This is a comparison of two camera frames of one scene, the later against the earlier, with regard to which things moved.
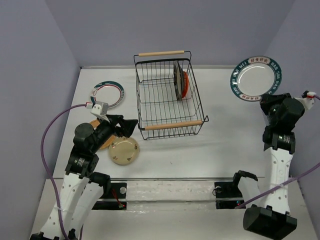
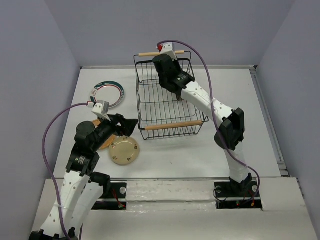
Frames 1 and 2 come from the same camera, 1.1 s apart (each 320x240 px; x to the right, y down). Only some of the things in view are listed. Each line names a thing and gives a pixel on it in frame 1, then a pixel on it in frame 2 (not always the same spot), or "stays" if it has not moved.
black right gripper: [267, 99] → [176, 63]
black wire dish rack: [168, 102] stays
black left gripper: [127, 126] stays
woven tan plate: [107, 144] stays
